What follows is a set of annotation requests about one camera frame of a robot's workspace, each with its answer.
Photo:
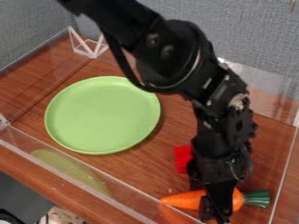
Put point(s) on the clear acrylic enclosure wall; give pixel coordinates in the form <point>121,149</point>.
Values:
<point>115,189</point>

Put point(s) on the green plastic plate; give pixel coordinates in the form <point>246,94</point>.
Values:
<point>101,115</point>

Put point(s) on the red toy pepper block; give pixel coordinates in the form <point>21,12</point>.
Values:
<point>181,157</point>

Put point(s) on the clear acrylic corner bracket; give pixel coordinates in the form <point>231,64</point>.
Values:
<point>87,47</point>

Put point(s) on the orange toy carrot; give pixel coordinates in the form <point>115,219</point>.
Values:
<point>188,200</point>

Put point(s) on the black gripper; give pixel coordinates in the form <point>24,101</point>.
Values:
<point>217,175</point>

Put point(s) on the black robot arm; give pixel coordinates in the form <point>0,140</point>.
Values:
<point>167,57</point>

